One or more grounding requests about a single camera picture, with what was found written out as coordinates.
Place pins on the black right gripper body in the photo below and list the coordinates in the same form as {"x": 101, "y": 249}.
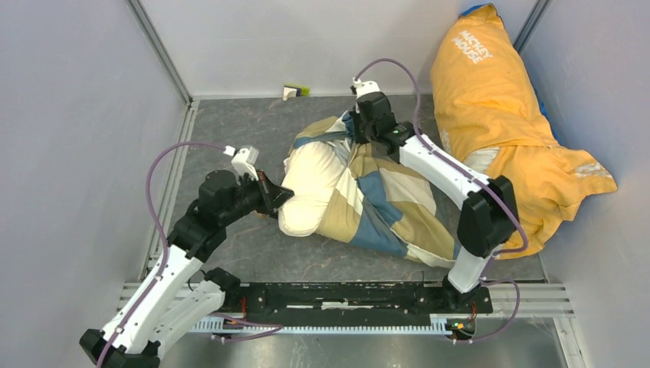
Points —
{"x": 368, "y": 128}

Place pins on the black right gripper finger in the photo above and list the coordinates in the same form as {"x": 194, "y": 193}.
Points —
{"x": 359, "y": 136}
{"x": 354, "y": 120}

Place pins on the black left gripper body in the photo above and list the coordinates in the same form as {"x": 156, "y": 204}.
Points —
{"x": 250, "y": 195}

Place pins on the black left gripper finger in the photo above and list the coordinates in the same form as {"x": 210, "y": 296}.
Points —
{"x": 266, "y": 185}
{"x": 271, "y": 202}

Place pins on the cream white pillow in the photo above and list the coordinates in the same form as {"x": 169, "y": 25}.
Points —
{"x": 311, "y": 171}

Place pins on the blue beige checkered pillowcase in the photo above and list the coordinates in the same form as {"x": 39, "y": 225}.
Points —
{"x": 380, "y": 205}

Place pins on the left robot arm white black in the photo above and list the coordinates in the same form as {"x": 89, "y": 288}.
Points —
{"x": 144, "y": 330}

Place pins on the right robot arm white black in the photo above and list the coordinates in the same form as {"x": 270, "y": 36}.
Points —
{"x": 488, "y": 207}

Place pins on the yellow Mickey Mouse pillow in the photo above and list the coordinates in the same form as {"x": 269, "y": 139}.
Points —
{"x": 489, "y": 118}

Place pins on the small white green block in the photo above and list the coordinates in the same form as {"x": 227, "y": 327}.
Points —
{"x": 291, "y": 91}

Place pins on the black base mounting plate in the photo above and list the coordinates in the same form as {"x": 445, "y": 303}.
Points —
{"x": 418, "y": 296}

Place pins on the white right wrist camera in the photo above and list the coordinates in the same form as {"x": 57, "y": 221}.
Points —
{"x": 361, "y": 88}

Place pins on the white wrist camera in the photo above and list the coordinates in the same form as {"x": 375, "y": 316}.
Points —
{"x": 243, "y": 160}
{"x": 361, "y": 88}

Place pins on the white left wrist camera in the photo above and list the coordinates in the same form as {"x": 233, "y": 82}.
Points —
{"x": 243, "y": 160}

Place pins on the aluminium frame post right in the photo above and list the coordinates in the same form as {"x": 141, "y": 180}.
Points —
{"x": 529, "y": 25}

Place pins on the aluminium frame post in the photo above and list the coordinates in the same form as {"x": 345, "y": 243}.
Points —
{"x": 529, "y": 25}
{"x": 155, "y": 41}

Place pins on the white slotted cable duct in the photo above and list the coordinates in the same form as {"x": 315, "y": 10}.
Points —
{"x": 435, "y": 326}

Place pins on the aluminium frame post left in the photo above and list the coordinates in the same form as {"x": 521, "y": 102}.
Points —
{"x": 155, "y": 41}

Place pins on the aluminium frame rail front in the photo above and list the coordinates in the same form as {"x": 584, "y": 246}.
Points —
{"x": 525, "y": 300}

